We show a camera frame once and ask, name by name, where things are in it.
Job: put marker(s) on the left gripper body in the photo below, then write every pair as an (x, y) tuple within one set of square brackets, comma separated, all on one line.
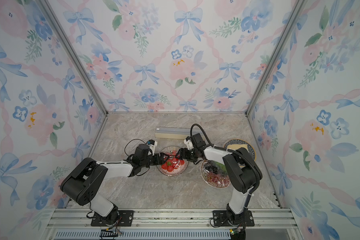
[(153, 160)]

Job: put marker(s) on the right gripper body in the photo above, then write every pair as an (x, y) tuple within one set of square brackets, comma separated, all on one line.
[(190, 155)]

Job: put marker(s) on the glass plate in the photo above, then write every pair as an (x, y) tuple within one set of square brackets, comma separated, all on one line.
[(172, 168)]

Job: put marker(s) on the plastic wrap dispenser box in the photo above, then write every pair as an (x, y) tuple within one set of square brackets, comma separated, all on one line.
[(172, 133)]

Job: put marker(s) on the patterned fruit plate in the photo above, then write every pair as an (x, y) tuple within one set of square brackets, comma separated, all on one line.
[(213, 177)]

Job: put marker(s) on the blue yellow-rimmed plate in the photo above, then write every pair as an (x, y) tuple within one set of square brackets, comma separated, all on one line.
[(243, 147)]

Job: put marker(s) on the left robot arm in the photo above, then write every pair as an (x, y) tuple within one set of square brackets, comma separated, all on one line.
[(83, 183)]

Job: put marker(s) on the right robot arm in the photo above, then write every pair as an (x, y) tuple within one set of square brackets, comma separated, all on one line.
[(242, 170)]

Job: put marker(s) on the red strawberries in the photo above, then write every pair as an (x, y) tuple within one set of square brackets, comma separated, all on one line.
[(172, 167)]

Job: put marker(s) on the black grapes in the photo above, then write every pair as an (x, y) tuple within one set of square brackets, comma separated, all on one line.
[(209, 167)]

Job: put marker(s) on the green grapes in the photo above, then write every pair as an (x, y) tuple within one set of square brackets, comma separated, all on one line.
[(220, 169)]

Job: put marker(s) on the red grapes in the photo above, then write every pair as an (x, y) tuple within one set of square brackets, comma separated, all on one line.
[(218, 181)]

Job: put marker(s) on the bread slices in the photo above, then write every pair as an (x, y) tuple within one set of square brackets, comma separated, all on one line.
[(237, 146)]

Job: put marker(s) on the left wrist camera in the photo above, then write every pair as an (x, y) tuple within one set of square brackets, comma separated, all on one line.
[(152, 145)]

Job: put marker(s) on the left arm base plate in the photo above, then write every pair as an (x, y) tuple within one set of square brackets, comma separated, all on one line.
[(126, 217)]

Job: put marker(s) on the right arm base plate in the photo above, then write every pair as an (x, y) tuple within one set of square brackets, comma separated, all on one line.
[(220, 219)]

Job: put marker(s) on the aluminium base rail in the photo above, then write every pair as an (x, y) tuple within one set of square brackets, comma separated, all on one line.
[(177, 224)]

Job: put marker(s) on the right aluminium corner post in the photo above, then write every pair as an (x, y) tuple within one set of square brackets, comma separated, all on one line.
[(292, 20)]

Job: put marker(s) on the aluminium corner post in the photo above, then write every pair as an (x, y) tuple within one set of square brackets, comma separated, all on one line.
[(73, 56), (292, 20)]

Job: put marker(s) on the left aluminium corner post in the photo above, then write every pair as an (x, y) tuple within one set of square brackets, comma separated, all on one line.
[(73, 56)]

